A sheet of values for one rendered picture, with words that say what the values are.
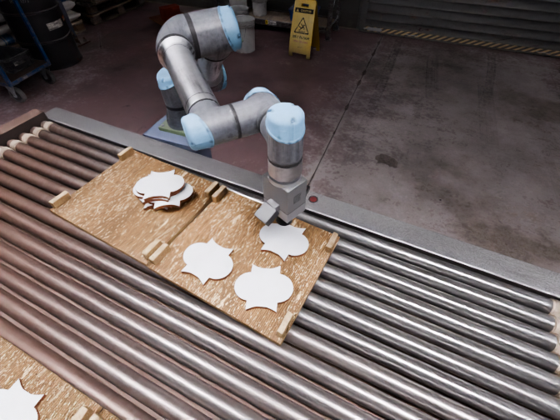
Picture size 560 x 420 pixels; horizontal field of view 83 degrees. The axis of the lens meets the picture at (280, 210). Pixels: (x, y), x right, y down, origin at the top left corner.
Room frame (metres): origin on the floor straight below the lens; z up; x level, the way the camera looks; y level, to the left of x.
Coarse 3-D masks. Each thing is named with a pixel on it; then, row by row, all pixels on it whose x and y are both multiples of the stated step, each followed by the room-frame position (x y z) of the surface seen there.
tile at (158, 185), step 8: (152, 176) 0.75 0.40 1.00; (160, 176) 0.75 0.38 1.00; (168, 176) 0.75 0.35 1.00; (176, 176) 0.75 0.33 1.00; (136, 184) 0.71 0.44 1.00; (144, 184) 0.71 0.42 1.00; (152, 184) 0.71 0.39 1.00; (160, 184) 0.71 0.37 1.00; (168, 184) 0.71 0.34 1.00; (176, 184) 0.71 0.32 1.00; (184, 184) 0.72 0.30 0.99; (144, 192) 0.68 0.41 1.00; (152, 192) 0.68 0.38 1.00; (160, 192) 0.68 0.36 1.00; (168, 192) 0.68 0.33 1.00; (176, 192) 0.69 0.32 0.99; (144, 200) 0.65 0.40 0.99
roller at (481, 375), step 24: (0, 168) 0.90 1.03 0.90; (24, 168) 0.88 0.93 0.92; (72, 192) 0.75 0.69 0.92; (336, 312) 0.34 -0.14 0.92; (384, 336) 0.28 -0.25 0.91; (408, 336) 0.28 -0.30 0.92; (432, 360) 0.23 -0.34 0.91; (456, 360) 0.22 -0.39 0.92; (480, 384) 0.18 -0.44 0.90; (504, 384) 0.18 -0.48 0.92; (552, 408) 0.13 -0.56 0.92
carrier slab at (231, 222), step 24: (216, 216) 0.64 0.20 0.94; (240, 216) 0.64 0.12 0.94; (192, 240) 0.54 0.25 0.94; (216, 240) 0.54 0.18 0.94; (240, 240) 0.54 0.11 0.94; (312, 240) 0.54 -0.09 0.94; (168, 264) 0.46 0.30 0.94; (240, 264) 0.46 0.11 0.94; (264, 264) 0.46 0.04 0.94; (288, 264) 0.46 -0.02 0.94; (312, 264) 0.46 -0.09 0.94; (192, 288) 0.39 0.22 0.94; (216, 288) 0.39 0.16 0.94; (240, 312) 0.33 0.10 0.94; (264, 312) 0.33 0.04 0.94; (264, 336) 0.27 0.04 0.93
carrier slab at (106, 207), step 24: (120, 168) 0.86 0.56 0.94; (144, 168) 0.86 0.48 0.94; (168, 168) 0.86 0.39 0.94; (96, 192) 0.74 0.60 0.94; (120, 192) 0.74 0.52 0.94; (72, 216) 0.64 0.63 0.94; (96, 216) 0.64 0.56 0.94; (120, 216) 0.64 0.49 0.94; (144, 216) 0.64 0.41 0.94; (168, 216) 0.64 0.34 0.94; (192, 216) 0.64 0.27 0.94; (120, 240) 0.54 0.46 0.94; (144, 240) 0.54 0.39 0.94; (168, 240) 0.54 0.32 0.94; (144, 264) 0.47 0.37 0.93
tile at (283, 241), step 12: (264, 228) 0.58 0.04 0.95; (276, 228) 0.58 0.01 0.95; (288, 228) 0.58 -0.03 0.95; (300, 228) 0.58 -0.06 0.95; (264, 240) 0.53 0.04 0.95; (276, 240) 0.53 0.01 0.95; (288, 240) 0.53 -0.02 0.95; (300, 240) 0.53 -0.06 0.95; (276, 252) 0.49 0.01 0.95; (288, 252) 0.49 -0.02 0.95; (300, 252) 0.49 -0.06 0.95
